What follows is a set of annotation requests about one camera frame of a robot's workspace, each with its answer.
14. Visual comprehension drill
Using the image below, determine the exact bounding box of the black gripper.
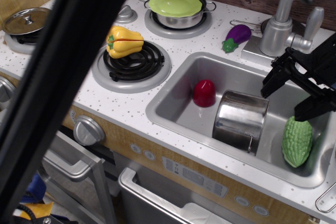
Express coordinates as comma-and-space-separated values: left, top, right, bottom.
260, 34, 335, 122

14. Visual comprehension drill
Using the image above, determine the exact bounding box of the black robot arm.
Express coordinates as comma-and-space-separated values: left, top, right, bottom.
261, 0, 335, 122

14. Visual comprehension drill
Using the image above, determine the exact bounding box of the steel pot lid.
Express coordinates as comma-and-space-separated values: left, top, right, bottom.
2, 7, 51, 35

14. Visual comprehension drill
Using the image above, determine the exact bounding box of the green bitter melon toy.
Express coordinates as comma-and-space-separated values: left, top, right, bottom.
281, 116, 313, 168

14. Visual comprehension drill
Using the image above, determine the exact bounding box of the silver toy faucet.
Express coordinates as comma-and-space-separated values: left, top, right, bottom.
241, 0, 324, 67

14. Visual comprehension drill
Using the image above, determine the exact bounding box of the purple toy eggplant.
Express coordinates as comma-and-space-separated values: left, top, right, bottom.
222, 24, 251, 53

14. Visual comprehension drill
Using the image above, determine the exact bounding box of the red toy cup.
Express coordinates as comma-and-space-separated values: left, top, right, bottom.
193, 79, 216, 108

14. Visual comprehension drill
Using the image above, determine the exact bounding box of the green plastic plate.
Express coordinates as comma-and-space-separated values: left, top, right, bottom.
148, 0, 203, 18

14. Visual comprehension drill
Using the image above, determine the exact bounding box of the front right stove burner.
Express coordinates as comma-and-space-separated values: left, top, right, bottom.
91, 41, 172, 93

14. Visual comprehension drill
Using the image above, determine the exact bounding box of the stove burner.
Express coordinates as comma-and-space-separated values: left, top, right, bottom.
91, 41, 172, 93
5, 30, 41, 55
144, 10, 213, 39

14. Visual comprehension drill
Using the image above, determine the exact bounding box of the back right stove burner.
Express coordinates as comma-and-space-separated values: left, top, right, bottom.
144, 10, 213, 39

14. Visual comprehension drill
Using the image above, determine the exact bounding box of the yellow toy bell pepper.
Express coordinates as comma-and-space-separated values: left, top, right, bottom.
106, 26, 144, 59

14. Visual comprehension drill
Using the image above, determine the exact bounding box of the silver dishwasher door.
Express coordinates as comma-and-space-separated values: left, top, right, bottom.
119, 167, 251, 223

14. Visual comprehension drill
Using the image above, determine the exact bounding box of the silver oven dial knob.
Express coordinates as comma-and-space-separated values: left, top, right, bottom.
73, 115, 106, 146

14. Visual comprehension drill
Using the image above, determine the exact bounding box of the silver oven door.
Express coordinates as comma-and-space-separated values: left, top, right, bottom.
38, 131, 117, 223

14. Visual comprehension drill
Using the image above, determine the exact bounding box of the front left stove burner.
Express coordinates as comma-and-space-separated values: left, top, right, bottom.
5, 30, 41, 55

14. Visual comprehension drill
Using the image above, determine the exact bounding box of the blue clamp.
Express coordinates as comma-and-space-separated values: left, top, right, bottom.
20, 174, 46, 203

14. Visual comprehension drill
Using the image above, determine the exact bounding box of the silver left oven knob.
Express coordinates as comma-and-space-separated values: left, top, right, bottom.
0, 77, 16, 111

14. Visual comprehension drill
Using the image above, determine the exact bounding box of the silver wire utensil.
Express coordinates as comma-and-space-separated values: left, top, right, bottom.
229, 19, 262, 33

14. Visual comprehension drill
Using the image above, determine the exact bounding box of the wire rack handle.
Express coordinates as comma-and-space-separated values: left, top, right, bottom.
315, 185, 335, 214

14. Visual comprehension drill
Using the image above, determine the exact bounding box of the black camera stand pole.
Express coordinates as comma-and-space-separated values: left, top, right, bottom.
1, 0, 125, 223

